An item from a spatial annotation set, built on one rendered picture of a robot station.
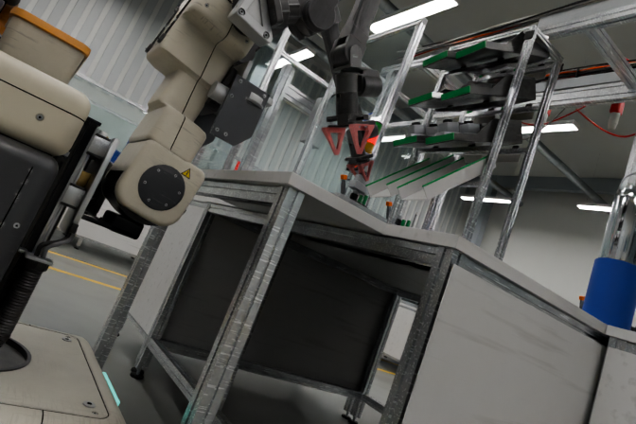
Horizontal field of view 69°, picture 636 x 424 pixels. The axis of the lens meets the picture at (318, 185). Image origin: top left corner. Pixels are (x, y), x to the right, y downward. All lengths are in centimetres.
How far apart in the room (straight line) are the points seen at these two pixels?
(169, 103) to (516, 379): 106
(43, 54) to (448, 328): 99
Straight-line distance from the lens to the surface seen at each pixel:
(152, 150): 110
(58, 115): 92
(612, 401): 163
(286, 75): 288
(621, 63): 254
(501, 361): 124
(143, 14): 1014
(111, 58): 980
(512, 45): 167
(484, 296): 114
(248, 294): 103
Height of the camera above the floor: 65
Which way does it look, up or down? 12 degrees up
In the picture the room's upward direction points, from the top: 22 degrees clockwise
